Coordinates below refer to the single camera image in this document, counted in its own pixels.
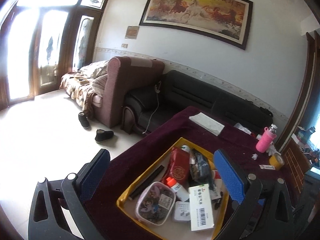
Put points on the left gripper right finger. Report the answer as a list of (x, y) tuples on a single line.
[(263, 208)]

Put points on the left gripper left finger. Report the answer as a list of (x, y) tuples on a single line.
[(46, 219)]

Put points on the white medicine box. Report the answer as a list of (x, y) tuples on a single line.
[(201, 211)]

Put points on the black foil pouch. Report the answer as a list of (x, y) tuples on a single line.
[(200, 169)]

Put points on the white case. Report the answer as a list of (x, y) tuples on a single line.
[(181, 212)]

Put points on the orange capped white bottle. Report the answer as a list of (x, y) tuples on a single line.
[(181, 193)]

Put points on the red pouch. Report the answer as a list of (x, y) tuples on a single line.
[(178, 166)]

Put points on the clear cartoon pencil case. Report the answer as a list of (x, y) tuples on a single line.
[(155, 204)]

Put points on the yellow tape roll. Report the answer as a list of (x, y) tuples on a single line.
[(276, 161)]

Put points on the maroon velvet table cloth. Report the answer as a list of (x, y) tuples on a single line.
[(127, 167)]

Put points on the pink sleeved water bottle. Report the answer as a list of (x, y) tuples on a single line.
[(269, 134)]

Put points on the yellow storage box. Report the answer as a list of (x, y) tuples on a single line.
[(179, 230)]

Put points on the black shoe on floor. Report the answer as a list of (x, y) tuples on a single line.
[(102, 135)]

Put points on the white paper booklet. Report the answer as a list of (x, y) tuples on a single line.
[(207, 123)]

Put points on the black shoe near sofa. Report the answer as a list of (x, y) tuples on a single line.
[(83, 120)]

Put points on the black stick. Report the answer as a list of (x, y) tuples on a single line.
[(138, 190)]

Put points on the maroon armchair sofa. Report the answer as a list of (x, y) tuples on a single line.
[(100, 87)]

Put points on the black sofa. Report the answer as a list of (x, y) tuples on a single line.
[(147, 108)]

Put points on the wooden glass door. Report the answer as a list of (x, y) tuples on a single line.
[(41, 40)]

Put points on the framed horse painting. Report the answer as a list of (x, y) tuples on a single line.
[(225, 20)]

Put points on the brick pattern wall panel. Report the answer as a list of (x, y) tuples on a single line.
[(297, 164)]

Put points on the small wall plaque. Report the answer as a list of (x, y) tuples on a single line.
[(132, 32)]

